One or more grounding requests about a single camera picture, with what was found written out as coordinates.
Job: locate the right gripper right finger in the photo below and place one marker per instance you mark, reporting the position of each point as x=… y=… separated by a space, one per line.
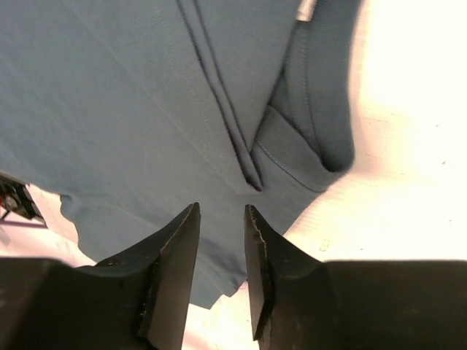
x=298 y=302

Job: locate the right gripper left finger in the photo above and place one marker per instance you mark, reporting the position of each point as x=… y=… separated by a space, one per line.
x=136 y=299

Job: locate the blue t shirt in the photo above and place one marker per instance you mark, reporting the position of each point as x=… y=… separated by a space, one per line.
x=131 y=110

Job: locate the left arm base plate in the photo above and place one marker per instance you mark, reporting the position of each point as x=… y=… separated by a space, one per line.
x=17 y=204

